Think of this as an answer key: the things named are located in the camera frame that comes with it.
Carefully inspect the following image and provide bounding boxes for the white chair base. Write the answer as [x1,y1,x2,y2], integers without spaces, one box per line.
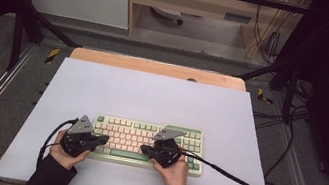
[147,5,186,27]

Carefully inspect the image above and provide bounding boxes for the black floor cables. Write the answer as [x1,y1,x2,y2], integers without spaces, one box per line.
[249,72,316,138]

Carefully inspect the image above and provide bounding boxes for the yellow and black tape strip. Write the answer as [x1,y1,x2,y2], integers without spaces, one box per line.
[254,87,276,106]
[43,45,61,66]

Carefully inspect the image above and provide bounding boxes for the person's right hand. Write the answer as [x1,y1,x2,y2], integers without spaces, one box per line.
[146,142,195,185]

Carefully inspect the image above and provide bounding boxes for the black metal stand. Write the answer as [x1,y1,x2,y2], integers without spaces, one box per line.
[231,0,324,128]
[0,0,92,83]

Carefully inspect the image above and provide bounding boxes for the left hand-held gripper black cable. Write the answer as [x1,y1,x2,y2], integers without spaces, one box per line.
[36,112,80,173]

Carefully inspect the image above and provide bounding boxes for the wooden table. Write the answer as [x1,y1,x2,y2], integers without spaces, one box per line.
[68,45,251,93]

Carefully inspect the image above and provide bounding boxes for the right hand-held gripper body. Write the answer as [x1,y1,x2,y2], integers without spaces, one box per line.
[147,125,187,172]

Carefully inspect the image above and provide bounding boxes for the white board table cover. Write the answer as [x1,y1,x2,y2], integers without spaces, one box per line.
[0,48,294,185]

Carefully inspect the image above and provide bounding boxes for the bundle of hanging cables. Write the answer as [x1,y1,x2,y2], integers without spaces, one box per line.
[246,2,295,69]

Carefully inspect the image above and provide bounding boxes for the person's left hand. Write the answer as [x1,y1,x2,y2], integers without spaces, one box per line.
[46,127,95,175]

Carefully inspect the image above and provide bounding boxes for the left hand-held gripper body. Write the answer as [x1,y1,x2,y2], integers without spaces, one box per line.
[57,111,103,162]

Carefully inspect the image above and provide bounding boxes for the light wooden desk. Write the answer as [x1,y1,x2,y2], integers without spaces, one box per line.
[117,0,305,66]

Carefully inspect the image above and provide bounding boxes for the green and pink keyboard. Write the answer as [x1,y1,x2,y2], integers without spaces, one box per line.
[87,111,210,179]

